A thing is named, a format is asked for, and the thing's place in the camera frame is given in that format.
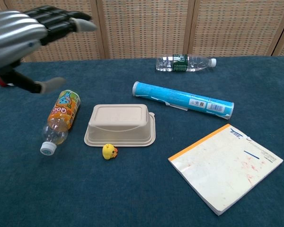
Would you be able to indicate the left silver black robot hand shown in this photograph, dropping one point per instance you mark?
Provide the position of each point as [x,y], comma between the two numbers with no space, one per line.
[14,33]

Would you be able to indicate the small yellow rubber duck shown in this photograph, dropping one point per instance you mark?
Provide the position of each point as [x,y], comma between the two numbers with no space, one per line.
[109,151]

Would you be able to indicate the beige lidded food container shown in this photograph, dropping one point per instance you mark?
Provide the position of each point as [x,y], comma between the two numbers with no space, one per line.
[119,123]

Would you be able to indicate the orange juice bottle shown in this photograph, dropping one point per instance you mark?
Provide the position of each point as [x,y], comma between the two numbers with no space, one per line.
[61,113]

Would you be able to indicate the woven bamboo folding screen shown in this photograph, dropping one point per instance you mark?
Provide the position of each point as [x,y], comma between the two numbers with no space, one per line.
[142,28]

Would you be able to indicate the clear water bottle green label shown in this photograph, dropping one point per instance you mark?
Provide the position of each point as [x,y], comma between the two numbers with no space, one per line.
[180,62]

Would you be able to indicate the light blue cardboard tube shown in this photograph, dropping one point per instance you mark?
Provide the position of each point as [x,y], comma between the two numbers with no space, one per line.
[180,99]

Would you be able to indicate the blue felt table cover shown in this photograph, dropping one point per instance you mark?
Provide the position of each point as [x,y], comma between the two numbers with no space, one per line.
[109,189]

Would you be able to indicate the white notepad yellow edge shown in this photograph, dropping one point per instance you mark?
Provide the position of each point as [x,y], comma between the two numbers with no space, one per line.
[224,165]

